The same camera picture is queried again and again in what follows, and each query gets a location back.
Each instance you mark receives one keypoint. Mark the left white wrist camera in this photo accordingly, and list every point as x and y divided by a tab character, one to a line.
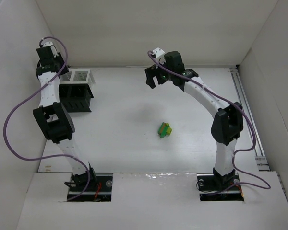
51	45

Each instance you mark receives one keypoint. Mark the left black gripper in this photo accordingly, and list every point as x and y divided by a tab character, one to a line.
44	52

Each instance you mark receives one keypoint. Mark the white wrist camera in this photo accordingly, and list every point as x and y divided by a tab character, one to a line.
51	45
157	53

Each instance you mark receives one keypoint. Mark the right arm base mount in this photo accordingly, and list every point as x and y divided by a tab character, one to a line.
210	189

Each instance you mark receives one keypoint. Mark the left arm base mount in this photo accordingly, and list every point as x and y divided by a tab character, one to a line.
100	191

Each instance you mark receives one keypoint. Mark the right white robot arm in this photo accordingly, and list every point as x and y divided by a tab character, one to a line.
227	116

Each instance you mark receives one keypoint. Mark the aluminium rail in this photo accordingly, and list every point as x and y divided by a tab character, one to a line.
260	157

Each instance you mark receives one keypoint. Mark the black slotted container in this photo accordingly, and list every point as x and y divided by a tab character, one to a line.
76	98

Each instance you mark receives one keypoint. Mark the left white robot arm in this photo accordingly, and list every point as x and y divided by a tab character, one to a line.
53	118

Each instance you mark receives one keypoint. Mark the lime green lego brick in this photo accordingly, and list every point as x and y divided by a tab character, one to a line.
168	131

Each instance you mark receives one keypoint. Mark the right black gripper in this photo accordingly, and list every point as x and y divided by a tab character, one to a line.
152	72

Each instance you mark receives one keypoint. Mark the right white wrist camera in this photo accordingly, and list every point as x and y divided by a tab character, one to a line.
157	53

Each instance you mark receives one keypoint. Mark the green and orange lego stack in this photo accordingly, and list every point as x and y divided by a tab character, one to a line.
162	131

